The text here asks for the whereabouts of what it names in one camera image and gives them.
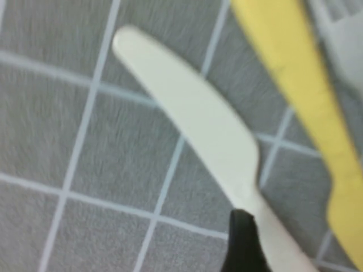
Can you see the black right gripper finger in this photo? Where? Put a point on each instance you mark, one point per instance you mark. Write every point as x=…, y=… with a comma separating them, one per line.
x=244, y=243

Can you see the white plastic knife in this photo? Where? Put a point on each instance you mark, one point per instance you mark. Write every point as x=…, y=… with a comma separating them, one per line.
x=198, y=113

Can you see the yellow plastic knife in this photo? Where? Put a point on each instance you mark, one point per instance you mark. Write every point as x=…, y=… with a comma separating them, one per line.
x=297, y=85

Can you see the grey grid mat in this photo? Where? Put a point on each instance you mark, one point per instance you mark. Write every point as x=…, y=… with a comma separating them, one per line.
x=71, y=141

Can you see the grey plastic fork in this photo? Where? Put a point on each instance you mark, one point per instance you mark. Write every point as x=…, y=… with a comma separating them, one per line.
x=340, y=42

